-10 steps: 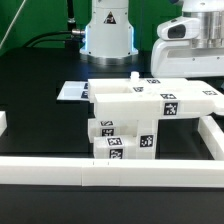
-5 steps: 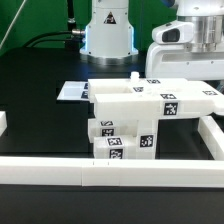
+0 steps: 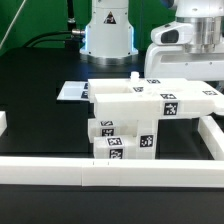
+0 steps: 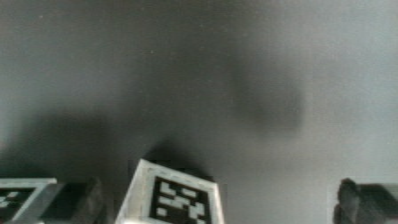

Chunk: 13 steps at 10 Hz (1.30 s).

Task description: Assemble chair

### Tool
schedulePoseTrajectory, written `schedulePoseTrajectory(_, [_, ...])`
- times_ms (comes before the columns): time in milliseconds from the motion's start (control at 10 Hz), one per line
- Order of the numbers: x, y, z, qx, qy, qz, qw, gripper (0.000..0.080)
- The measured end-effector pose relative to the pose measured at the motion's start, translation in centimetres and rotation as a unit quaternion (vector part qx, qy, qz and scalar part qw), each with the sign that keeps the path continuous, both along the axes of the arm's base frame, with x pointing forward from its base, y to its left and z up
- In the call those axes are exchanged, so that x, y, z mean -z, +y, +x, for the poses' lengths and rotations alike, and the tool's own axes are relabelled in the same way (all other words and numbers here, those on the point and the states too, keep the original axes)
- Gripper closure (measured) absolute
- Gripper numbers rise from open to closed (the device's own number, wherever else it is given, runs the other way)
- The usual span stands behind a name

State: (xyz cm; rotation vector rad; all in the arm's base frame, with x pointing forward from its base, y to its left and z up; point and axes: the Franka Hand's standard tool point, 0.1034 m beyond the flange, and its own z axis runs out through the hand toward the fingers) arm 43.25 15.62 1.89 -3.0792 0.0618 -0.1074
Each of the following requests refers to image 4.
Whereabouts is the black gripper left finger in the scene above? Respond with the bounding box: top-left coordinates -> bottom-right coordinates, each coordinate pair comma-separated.
40,178 -> 107,224

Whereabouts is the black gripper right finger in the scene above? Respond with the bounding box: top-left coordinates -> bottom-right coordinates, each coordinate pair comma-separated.
333,178 -> 398,224

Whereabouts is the white tagged chair leg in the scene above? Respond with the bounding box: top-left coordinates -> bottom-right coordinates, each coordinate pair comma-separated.
0,178 -> 59,224
114,160 -> 226,224

